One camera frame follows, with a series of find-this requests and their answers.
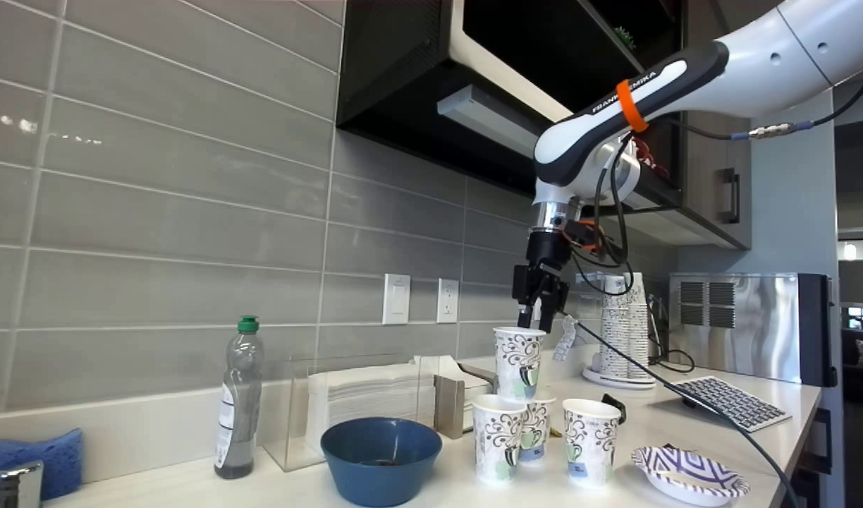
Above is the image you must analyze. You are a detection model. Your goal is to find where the blue patterned paper plate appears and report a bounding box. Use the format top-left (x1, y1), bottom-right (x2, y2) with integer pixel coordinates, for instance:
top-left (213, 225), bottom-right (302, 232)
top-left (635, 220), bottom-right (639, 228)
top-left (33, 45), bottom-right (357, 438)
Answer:
top-left (630, 440), bottom-right (748, 508)

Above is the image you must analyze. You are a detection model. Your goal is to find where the clear dish soap bottle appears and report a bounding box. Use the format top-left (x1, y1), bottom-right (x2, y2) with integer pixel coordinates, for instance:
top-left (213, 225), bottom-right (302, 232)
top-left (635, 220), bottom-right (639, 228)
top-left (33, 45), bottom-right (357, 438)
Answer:
top-left (212, 313), bottom-right (265, 483)

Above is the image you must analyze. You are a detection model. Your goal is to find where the tall paper cup stack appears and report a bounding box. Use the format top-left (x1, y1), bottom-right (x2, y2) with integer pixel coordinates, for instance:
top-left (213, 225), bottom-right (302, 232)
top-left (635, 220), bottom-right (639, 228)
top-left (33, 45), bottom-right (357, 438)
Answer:
top-left (597, 275), bottom-right (630, 380)
top-left (621, 268), bottom-right (650, 373)

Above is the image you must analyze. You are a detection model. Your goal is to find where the white plate under stacks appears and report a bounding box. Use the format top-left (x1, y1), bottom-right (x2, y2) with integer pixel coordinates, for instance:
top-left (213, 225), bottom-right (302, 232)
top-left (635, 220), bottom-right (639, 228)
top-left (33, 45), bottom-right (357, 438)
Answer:
top-left (580, 364), bottom-right (660, 393)

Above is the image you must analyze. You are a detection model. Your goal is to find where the dark blue bowl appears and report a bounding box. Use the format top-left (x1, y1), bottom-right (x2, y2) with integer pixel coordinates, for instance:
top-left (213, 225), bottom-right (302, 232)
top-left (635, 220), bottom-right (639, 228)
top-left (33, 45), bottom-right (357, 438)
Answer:
top-left (317, 414), bottom-right (446, 508)

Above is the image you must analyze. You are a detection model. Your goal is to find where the patterned paper cup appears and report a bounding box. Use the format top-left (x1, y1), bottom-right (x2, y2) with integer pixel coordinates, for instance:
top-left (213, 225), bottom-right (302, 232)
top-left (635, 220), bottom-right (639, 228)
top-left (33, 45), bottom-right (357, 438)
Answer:
top-left (557, 396), bottom-right (625, 488)
top-left (468, 393), bottom-right (530, 486)
top-left (491, 325), bottom-right (550, 406)
top-left (518, 393), bottom-right (557, 467)

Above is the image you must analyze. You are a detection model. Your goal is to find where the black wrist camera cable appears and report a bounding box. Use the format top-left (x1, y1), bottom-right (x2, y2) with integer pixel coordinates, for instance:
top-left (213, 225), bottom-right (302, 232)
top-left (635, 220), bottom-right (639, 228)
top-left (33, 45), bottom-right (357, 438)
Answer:
top-left (681, 60), bottom-right (863, 145)

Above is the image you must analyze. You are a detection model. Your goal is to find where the stainless steel appliance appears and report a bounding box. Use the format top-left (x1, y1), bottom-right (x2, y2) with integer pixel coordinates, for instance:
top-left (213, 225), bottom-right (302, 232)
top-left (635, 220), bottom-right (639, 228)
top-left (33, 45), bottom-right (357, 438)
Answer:
top-left (669, 268), bottom-right (838, 390)

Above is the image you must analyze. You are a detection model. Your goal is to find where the dark upper cabinet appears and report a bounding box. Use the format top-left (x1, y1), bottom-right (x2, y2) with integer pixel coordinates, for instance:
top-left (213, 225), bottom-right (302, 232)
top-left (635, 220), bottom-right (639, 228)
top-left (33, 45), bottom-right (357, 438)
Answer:
top-left (333, 0), bottom-right (681, 220)

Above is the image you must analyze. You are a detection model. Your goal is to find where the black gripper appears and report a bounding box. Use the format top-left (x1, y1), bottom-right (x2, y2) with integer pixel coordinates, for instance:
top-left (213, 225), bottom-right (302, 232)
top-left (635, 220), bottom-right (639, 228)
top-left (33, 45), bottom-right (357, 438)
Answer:
top-left (512, 225), bottom-right (571, 334)

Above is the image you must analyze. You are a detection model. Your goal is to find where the orange cable strap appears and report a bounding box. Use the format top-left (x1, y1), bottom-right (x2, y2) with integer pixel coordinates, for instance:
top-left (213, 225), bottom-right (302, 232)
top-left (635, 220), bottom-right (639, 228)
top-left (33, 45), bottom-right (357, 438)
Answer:
top-left (612, 80), bottom-right (650, 136)

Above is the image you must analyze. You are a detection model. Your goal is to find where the grey cabinet with handle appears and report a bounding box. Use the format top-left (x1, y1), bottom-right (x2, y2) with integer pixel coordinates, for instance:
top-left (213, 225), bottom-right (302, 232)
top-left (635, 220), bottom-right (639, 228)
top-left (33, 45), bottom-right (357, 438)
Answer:
top-left (636, 111), bottom-right (755, 253)

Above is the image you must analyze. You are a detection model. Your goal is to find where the black orange wrist camera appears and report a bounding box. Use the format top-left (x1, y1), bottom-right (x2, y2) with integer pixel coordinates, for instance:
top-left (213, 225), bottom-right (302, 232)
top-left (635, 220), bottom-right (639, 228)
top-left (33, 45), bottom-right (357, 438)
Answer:
top-left (570, 220), bottom-right (608, 262)

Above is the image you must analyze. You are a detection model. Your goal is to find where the slim grey keyboard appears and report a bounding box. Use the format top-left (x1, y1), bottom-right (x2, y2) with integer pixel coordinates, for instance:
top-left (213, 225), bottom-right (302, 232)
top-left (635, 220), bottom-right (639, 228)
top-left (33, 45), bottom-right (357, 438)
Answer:
top-left (671, 375), bottom-right (793, 435)

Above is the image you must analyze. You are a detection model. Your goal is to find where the white wall outlet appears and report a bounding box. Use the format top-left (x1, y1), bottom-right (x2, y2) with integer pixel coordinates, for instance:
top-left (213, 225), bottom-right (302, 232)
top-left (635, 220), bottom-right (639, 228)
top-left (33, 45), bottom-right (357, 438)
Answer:
top-left (434, 277), bottom-right (458, 325)
top-left (379, 272), bottom-right (410, 328)

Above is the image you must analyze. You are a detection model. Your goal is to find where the under-cabinet light bar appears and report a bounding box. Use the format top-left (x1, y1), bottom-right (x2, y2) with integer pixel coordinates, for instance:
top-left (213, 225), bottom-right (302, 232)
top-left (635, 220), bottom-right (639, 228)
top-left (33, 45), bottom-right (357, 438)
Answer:
top-left (434, 81), bottom-right (561, 163)

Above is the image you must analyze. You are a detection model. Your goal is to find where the clear acrylic holder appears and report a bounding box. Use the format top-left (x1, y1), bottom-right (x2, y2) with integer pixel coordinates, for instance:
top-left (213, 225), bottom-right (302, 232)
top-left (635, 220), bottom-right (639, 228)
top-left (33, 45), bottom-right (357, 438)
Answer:
top-left (258, 364), bottom-right (425, 475)

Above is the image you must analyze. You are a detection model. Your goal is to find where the blue sponge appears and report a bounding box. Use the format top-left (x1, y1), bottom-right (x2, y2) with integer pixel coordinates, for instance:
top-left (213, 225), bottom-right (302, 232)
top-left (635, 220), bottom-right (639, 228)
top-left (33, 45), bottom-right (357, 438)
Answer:
top-left (0, 428), bottom-right (85, 505)

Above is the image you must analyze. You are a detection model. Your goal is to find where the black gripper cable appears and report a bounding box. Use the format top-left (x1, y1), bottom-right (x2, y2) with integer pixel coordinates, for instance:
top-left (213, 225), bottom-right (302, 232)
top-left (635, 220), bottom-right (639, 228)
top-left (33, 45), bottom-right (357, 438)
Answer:
top-left (563, 132), bottom-right (643, 300)

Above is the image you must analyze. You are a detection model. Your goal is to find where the small chrome sink fixture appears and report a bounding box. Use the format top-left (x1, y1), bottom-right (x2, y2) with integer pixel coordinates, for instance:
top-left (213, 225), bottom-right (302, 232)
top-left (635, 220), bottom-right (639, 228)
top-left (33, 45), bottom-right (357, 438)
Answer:
top-left (0, 461), bottom-right (47, 508)

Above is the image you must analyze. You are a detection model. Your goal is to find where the long black power cable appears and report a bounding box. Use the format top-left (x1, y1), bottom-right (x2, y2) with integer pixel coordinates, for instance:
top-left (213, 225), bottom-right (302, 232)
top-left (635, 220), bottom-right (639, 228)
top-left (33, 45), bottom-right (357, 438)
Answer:
top-left (570, 318), bottom-right (797, 508)

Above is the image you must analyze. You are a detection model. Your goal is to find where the white napkin stack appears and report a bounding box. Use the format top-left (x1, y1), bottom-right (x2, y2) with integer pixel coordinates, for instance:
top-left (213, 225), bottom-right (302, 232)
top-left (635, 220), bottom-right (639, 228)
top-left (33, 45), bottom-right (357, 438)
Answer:
top-left (410, 352), bottom-right (475, 380)

